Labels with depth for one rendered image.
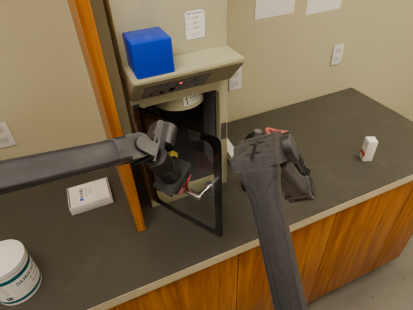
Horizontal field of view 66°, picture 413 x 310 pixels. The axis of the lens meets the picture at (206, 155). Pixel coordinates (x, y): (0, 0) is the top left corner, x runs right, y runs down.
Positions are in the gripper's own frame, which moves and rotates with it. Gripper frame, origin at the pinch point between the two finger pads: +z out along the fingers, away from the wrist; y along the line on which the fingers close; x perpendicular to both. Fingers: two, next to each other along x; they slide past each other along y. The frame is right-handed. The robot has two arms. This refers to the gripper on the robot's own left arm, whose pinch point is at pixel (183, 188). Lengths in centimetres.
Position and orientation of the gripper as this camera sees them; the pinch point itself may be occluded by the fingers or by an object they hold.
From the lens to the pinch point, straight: 94.1
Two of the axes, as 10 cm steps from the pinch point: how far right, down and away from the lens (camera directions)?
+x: 8.1, 3.4, -4.7
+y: -5.1, 8.1, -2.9
